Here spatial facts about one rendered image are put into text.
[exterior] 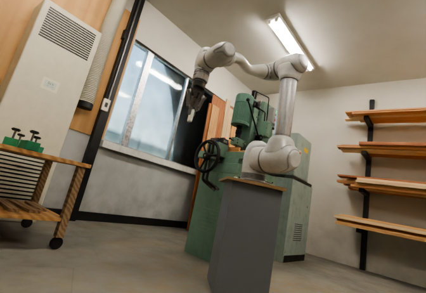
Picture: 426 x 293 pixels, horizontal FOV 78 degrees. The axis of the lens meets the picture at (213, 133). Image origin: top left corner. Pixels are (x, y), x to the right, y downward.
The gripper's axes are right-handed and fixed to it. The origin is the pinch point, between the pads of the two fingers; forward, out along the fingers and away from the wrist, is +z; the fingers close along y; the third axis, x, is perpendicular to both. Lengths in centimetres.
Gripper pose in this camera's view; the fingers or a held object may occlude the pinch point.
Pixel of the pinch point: (191, 115)
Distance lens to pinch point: 143.5
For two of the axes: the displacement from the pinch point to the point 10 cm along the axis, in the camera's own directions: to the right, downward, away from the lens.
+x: 5.6, -1.0, -8.2
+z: -2.2, 9.4, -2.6
